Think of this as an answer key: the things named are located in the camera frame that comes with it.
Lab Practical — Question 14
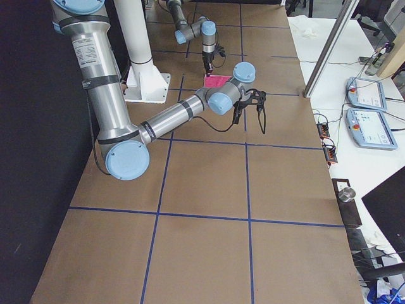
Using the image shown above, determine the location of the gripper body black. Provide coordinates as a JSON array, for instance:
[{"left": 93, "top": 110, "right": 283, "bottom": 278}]
[
  {"left": 241, "top": 89, "right": 266, "bottom": 108},
  {"left": 202, "top": 51, "right": 216, "bottom": 65}
]

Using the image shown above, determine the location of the pink towel grey hem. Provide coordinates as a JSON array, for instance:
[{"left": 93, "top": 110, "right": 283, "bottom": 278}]
[{"left": 203, "top": 75, "right": 231, "bottom": 88}]

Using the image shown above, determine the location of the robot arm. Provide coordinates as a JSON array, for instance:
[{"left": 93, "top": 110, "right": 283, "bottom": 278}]
[
  {"left": 51, "top": 1, "right": 266, "bottom": 181},
  {"left": 166, "top": 0, "right": 217, "bottom": 77}
]

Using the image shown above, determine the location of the orange power strip upper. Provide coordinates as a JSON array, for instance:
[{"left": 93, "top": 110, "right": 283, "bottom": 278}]
[{"left": 316, "top": 122, "right": 330, "bottom": 139}]

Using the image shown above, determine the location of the orange power strip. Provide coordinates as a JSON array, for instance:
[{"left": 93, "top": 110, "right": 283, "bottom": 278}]
[
  {"left": 322, "top": 144, "right": 338, "bottom": 165},
  {"left": 316, "top": 122, "right": 330, "bottom": 139}
]

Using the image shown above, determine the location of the orange power strip lower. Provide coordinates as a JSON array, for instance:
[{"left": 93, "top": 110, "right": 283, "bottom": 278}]
[{"left": 322, "top": 144, "right": 338, "bottom": 165}]

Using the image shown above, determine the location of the upper teach pendant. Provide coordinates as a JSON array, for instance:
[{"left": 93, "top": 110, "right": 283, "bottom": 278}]
[{"left": 346, "top": 77, "right": 387, "bottom": 111}]

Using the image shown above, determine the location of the teach pendant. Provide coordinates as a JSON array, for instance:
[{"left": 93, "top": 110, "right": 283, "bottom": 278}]
[
  {"left": 346, "top": 77, "right": 387, "bottom": 111},
  {"left": 346, "top": 108, "right": 398, "bottom": 151}
]

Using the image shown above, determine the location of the lower teach pendant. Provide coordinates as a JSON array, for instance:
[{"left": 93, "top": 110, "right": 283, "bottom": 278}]
[{"left": 346, "top": 108, "right": 398, "bottom": 151}]

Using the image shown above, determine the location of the metal cup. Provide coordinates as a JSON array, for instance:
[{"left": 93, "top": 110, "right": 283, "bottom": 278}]
[{"left": 338, "top": 187, "right": 356, "bottom": 203}]

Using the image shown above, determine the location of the dark box under cup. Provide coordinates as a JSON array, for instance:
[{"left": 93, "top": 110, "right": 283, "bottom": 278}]
[{"left": 332, "top": 179, "right": 362, "bottom": 229}]

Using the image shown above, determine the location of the black monitor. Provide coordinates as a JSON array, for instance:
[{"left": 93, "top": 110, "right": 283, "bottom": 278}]
[{"left": 362, "top": 167, "right": 405, "bottom": 260}]

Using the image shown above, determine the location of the blue plastic bag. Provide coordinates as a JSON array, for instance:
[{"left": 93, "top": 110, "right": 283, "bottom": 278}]
[{"left": 366, "top": 280, "right": 404, "bottom": 304}]

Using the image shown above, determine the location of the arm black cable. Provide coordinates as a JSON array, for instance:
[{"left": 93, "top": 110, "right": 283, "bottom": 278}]
[
  {"left": 213, "top": 31, "right": 227, "bottom": 68},
  {"left": 192, "top": 104, "right": 241, "bottom": 133}
]

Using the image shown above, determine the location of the white pedestal column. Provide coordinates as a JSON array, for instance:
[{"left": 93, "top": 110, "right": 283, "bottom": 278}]
[{"left": 114, "top": 0, "right": 171, "bottom": 104}]

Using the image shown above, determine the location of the aluminium frame post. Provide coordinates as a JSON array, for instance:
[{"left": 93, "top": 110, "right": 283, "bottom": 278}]
[{"left": 303, "top": 0, "right": 359, "bottom": 98}]

